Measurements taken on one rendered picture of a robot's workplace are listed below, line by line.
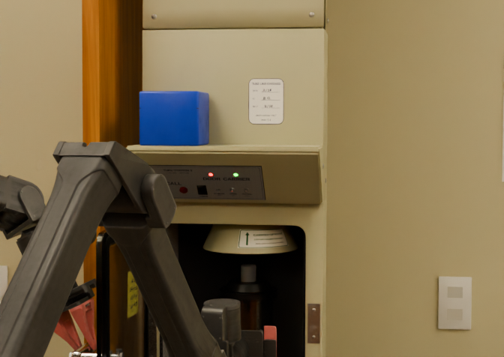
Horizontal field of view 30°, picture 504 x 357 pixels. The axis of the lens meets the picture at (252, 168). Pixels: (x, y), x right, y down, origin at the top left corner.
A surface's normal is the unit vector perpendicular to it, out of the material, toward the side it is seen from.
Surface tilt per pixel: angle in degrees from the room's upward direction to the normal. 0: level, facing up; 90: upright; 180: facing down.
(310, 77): 90
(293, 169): 135
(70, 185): 47
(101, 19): 90
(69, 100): 90
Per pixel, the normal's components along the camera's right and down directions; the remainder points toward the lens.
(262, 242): 0.27, -0.35
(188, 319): 0.92, 0.04
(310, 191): -0.10, 0.74
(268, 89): -0.13, 0.05
